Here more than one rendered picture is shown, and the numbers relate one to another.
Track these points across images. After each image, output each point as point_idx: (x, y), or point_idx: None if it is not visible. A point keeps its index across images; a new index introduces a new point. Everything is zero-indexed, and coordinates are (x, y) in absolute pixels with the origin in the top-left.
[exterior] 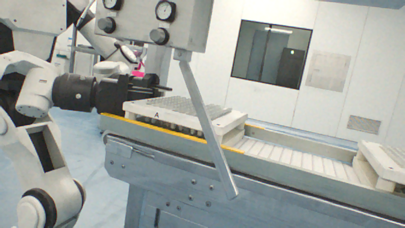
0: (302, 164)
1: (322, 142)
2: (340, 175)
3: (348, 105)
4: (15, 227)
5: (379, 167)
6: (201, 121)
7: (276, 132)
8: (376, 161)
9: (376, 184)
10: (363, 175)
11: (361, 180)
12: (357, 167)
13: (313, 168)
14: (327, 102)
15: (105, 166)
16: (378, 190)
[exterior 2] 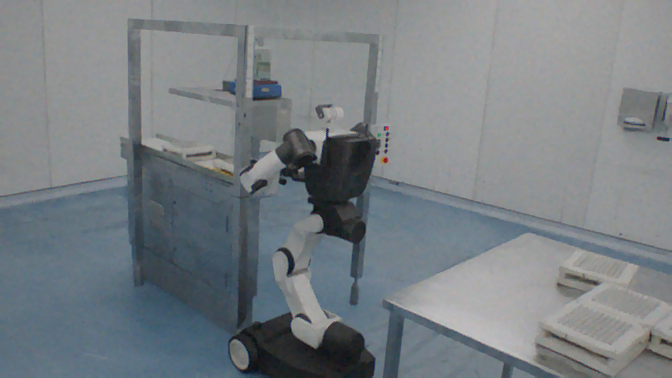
0: (209, 165)
1: (187, 160)
2: (202, 162)
3: None
4: (316, 327)
5: (214, 148)
6: (258, 153)
7: (200, 164)
8: (210, 148)
9: (214, 153)
10: (202, 157)
11: (201, 159)
12: (192, 159)
13: (208, 164)
14: None
15: (277, 193)
16: (219, 152)
